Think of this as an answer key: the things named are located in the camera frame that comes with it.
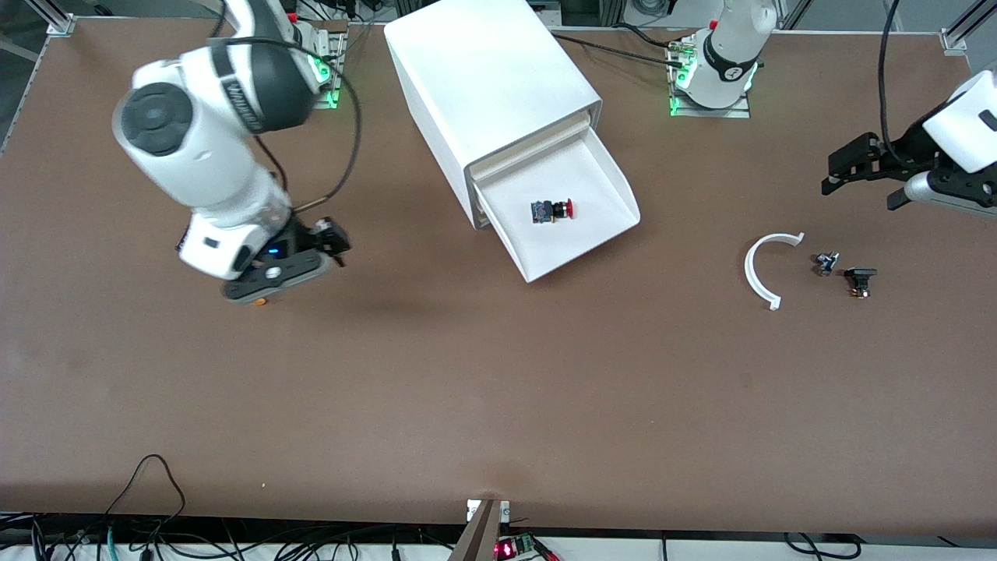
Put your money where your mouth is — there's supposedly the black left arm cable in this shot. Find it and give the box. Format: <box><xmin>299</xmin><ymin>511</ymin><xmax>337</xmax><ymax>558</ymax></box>
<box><xmin>878</xmin><ymin>0</ymin><xmax>906</xmax><ymax>157</ymax></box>

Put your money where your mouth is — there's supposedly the black looped cable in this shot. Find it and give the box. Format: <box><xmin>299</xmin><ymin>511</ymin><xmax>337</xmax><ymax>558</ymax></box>
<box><xmin>105</xmin><ymin>454</ymin><xmax>188</xmax><ymax>540</ymax></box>

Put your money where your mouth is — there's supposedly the red push button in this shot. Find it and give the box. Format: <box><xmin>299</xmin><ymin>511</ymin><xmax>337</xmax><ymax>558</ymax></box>
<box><xmin>531</xmin><ymin>198</ymin><xmax>576</xmax><ymax>225</ymax></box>

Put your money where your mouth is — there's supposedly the circuit board with red light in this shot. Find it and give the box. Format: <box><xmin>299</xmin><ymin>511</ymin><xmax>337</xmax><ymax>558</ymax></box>
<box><xmin>495</xmin><ymin>532</ymin><xmax>558</xmax><ymax>561</ymax></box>

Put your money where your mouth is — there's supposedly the white curved plastic arc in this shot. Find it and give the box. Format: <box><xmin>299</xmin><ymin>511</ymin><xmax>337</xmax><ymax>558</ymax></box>
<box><xmin>744</xmin><ymin>232</ymin><xmax>805</xmax><ymax>311</ymax></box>

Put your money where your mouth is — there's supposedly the wooden camera mount bracket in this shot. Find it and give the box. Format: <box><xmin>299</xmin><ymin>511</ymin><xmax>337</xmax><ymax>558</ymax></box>
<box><xmin>448</xmin><ymin>499</ymin><xmax>511</xmax><ymax>561</ymax></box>

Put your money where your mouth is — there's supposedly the white drawer cabinet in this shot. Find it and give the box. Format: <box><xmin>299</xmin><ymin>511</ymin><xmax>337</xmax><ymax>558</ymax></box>
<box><xmin>383</xmin><ymin>0</ymin><xmax>603</xmax><ymax>231</ymax></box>

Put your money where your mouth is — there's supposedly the aluminium frame profile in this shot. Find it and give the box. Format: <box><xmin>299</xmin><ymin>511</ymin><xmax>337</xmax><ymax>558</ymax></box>
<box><xmin>25</xmin><ymin>0</ymin><xmax>76</xmax><ymax>37</ymax></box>
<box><xmin>939</xmin><ymin>0</ymin><xmax>997</xmax><ymax>52</ymax></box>

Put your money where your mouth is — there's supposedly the black cable to base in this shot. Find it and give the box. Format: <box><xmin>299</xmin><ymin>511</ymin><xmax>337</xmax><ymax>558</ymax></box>
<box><xmin>549</xmin><ymin>23</ymin><xmax>688</xmax><ymax>68</ymax></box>

